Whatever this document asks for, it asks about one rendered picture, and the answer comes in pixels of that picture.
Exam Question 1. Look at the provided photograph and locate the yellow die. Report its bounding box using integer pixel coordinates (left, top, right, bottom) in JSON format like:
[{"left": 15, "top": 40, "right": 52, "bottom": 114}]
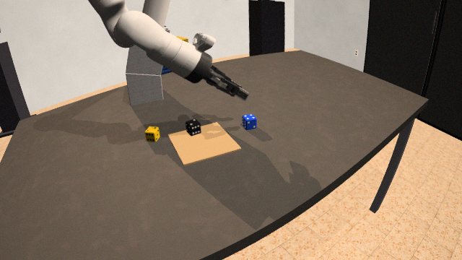
[{"left": 145, "top": 126, "right": 160, "bottom": 142}]

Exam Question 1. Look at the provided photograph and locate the tan square mat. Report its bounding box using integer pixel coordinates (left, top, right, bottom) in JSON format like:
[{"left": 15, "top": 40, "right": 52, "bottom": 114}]
[{"left": 168, "top": 122, "right": 242, "bottom": 166}]

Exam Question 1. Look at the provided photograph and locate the blue die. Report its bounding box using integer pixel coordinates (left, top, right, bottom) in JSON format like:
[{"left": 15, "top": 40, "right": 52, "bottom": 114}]
[{"left": 243, "top": 114, "right": 257, "bottom": 130}]

